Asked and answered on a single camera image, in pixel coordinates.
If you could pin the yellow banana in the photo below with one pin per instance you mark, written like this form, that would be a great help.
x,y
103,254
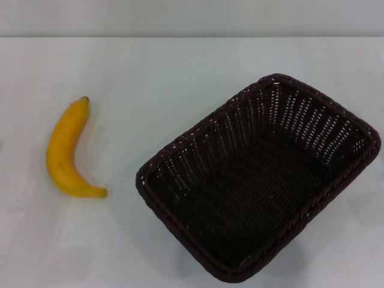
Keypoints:
x,y
60,150

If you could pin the dark brown woven basket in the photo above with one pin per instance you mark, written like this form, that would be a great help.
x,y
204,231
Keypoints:
x,y
255,195

